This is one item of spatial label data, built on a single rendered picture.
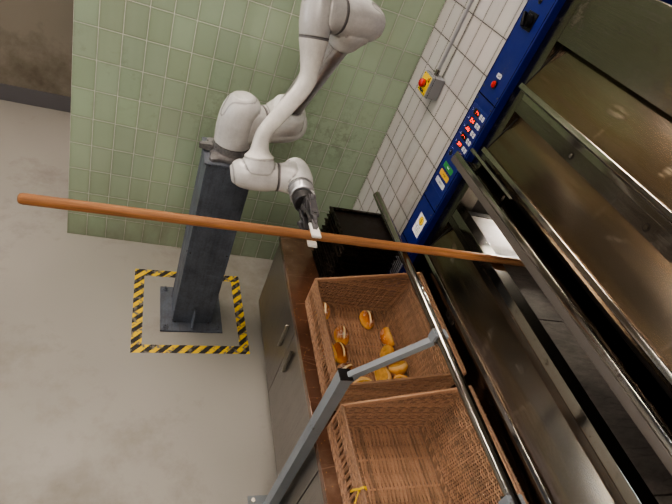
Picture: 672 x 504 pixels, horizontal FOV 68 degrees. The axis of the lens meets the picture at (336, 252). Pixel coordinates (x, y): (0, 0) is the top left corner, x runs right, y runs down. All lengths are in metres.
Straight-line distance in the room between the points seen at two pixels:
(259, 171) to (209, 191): 0.52
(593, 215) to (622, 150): 0.20
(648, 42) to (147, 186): 2.36
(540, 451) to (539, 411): 0.12
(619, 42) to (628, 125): 0.26
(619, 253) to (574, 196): 0.25
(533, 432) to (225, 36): 2.07
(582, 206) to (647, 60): 0.42
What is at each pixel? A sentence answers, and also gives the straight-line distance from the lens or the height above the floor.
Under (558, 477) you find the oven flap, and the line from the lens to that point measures 1.68.
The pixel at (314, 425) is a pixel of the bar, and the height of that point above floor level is 0.70.
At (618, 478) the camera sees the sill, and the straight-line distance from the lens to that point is 1.56.
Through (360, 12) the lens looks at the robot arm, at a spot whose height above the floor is 1.75.
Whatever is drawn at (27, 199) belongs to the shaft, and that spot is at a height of 1.19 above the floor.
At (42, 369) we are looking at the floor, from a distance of 2.58.
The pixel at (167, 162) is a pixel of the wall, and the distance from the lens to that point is 2.85.
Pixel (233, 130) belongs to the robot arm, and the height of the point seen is 1.15.
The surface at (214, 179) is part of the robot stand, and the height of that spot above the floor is 0.92.
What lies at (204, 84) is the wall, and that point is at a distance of 2.64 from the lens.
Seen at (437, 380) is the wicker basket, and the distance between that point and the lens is 1.92.
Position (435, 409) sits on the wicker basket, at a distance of 1.95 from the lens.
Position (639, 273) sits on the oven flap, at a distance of 1.51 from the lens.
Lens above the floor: 2.07
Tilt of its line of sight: 35 degrees down
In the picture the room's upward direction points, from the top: 24 degrees clockwise
